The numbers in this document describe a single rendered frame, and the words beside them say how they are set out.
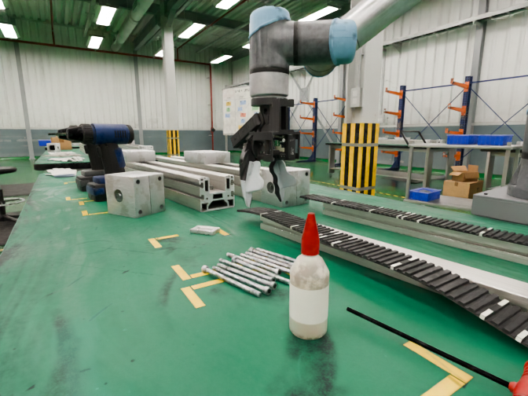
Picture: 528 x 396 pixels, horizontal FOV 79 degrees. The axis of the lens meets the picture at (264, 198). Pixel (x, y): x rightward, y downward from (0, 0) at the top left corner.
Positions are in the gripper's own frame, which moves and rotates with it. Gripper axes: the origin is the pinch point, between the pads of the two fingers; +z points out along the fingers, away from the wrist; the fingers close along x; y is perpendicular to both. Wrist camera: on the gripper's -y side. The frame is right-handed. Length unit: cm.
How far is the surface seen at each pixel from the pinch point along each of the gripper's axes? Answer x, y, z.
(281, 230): -2.4, 8.7, 4.3
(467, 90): 756, -248, -100
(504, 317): -6.1, 44.6, 3.4
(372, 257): -6.0, 30.4, 1.9
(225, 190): 1.6, -18.0, 0.9
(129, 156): -6, -75, -5
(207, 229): -12.5, -1.3, 4.6
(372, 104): 311, -183, -46
